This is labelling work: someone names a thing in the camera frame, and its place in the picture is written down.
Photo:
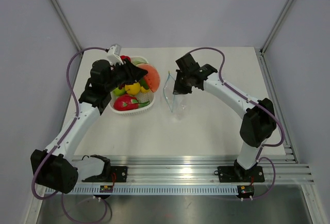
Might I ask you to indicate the green apple toy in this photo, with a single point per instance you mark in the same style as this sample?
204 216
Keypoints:
119 91

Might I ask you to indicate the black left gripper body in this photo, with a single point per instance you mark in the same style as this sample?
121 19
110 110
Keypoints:
115 82

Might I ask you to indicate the red watermelon slice toy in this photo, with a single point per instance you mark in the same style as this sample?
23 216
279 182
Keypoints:
152 78

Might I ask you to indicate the red dragon fruit toy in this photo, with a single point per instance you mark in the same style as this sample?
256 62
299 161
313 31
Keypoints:
128 102

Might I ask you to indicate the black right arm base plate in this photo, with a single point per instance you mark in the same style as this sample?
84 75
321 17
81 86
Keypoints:
228 174

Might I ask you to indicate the clear zip bag blue zipper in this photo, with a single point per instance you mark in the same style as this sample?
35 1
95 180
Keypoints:
177 107

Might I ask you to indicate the left small circuit board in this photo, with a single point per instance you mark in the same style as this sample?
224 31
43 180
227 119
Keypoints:
106 189

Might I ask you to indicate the red bell pepper toy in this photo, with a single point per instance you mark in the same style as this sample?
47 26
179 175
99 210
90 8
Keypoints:
123 57

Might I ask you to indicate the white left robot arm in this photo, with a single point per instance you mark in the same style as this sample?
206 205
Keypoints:
52 166

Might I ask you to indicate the aluminium rail frame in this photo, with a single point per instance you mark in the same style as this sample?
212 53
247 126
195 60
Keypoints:
198 170

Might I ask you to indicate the white slotted cable duct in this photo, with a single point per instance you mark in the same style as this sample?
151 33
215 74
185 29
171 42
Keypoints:
226 190

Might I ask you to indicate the small circuit board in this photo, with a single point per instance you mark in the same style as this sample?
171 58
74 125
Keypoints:
246 190
106 189

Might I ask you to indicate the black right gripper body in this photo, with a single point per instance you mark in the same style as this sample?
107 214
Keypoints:
186 76

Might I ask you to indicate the yellow lemon toy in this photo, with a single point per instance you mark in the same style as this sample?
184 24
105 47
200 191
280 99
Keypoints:
133 89

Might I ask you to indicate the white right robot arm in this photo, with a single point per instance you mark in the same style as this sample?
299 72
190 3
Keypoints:
257 116

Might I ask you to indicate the right small circuit board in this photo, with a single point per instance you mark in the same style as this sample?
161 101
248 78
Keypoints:
246 190

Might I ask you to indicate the white perforated plastic basket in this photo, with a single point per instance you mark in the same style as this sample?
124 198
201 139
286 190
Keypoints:
145 93

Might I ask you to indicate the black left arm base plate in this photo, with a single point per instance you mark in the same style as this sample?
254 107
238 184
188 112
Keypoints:
117 174

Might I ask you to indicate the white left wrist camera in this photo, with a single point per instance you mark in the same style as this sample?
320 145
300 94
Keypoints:
113 54

